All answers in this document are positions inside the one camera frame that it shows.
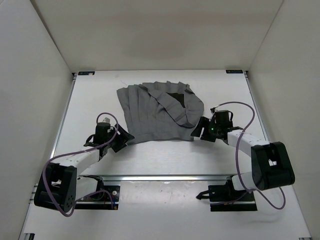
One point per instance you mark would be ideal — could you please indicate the blue corner label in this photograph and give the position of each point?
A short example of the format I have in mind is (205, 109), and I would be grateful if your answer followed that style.
(86, 73)
(234, 71)

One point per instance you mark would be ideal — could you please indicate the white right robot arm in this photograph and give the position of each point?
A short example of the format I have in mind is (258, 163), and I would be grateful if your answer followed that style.
(270, 163)

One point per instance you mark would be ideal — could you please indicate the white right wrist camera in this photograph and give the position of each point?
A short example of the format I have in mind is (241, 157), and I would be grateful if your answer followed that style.
(213, 110)

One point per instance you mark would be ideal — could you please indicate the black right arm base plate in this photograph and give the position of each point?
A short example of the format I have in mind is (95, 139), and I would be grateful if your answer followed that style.
(223, 198)

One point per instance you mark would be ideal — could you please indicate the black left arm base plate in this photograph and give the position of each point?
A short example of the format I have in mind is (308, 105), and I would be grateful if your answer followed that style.
(93, 194)

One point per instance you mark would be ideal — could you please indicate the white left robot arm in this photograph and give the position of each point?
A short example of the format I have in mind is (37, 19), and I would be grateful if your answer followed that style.
(62, 183)

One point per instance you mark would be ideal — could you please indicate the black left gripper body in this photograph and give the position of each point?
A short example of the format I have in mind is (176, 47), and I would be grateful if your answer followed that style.
(116, 144)

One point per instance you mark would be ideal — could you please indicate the blue left corner label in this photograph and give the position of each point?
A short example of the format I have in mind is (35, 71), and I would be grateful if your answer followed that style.
(86, 73)

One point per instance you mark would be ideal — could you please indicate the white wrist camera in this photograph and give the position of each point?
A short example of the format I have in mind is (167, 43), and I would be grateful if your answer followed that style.
(213, 110)
(107, 120)

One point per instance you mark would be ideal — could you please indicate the aluminium table edge rail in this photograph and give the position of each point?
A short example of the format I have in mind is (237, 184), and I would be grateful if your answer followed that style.
(164, 178)

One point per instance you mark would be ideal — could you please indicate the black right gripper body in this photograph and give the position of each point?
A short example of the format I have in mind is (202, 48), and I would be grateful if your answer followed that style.
(210, 131)

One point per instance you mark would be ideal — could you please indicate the blue right corner label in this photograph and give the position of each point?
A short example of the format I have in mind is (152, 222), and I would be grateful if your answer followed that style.
(234, 71)

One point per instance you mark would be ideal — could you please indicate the grey pleated skirt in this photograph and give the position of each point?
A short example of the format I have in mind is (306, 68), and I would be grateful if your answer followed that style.
(160, 111)

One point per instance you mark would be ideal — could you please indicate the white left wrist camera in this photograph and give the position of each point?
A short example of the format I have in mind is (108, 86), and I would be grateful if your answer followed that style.
(107, 120)

